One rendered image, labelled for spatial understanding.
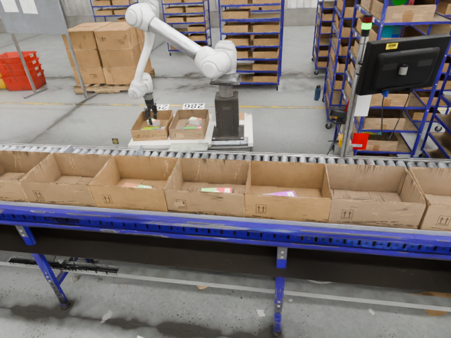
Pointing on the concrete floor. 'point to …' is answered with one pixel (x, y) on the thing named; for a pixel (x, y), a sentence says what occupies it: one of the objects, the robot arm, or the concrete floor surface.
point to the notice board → (17, 15)
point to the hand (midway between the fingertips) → (153, 120)
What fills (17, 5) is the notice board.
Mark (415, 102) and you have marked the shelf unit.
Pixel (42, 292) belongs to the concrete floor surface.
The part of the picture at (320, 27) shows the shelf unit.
